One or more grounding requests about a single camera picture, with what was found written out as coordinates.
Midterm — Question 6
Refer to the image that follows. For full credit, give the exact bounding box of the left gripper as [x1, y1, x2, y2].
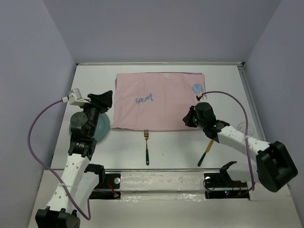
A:
[77, 90, 112, 137]

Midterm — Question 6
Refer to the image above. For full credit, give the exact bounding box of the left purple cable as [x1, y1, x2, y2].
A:
[27, 99, 92, 220]

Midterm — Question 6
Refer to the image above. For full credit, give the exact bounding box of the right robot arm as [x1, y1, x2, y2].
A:
[183, 102, 298, 192]

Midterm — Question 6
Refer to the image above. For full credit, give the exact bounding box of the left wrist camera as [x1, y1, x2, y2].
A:
[61, 88, 90, 107]

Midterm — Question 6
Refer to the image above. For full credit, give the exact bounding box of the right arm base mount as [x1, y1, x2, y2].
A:
[203, 161, 250, 200]

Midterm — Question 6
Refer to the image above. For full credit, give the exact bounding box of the clear drinking glass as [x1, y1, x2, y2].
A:
[237, 122, 255, 137]

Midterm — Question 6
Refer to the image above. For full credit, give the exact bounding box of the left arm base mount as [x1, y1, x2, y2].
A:
[89, 172, 121, 200]

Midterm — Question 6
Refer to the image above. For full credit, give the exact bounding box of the gold knife green handle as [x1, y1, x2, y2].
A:
[197, 140, 214, 167]

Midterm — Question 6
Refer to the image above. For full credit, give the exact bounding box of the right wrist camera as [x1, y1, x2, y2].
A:
[196, 93, 207, 102]

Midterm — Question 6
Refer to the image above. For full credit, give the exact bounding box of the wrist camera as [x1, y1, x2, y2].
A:
[61, 88, 90, 107]
[196, 93, 207, 102]

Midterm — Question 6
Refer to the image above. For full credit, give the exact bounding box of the gold fork green handle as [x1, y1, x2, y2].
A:
[144, 129, 150, 165]

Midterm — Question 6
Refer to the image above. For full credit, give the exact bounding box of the pink cloth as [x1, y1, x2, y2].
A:
[111, 72, 206, 132]

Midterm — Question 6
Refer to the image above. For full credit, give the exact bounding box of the teal plate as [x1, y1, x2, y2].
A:
[69, 112, 110, 142]

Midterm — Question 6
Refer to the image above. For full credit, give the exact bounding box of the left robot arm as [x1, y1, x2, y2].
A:
[35, 89, 113, 228]

